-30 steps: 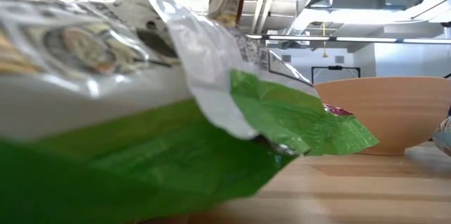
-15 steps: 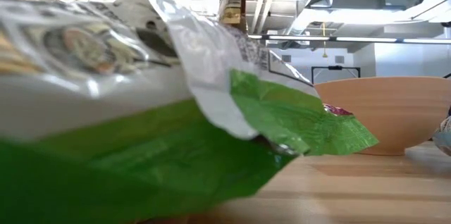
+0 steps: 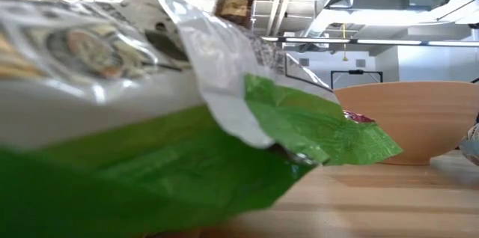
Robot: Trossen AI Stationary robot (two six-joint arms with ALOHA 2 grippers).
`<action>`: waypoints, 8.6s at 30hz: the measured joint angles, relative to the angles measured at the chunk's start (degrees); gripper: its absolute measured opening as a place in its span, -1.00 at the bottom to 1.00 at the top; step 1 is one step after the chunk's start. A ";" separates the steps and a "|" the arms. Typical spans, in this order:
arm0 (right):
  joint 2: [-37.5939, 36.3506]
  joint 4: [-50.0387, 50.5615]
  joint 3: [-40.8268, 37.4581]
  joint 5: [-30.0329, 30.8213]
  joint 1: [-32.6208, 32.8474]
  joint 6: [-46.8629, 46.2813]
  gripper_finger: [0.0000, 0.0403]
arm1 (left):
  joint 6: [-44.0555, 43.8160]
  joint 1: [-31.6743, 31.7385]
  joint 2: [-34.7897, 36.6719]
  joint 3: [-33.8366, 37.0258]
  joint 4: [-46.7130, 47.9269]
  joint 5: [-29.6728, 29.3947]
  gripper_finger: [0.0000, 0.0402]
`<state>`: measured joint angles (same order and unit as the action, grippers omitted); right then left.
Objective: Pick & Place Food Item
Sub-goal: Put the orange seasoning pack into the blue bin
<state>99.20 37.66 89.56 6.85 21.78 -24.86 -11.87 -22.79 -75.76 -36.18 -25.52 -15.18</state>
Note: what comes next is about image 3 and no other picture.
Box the orange plastic bowl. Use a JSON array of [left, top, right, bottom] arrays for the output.
[[332, 80, 479, 167]]

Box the blue white ramen packet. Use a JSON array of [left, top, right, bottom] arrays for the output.
[[459, 121, 479, 167]]

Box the green white food packet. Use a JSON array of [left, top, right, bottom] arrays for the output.
[[0, 0, 404, 238]]

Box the yellow hanging pendant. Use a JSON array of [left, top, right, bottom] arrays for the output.
[[341, 23, 349, 62]]

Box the ceiling light strip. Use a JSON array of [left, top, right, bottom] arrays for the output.
[[261, 36, 479, 47]]

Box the black background gantry frame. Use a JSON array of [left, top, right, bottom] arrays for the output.
[[330, 69, 384, 90]]

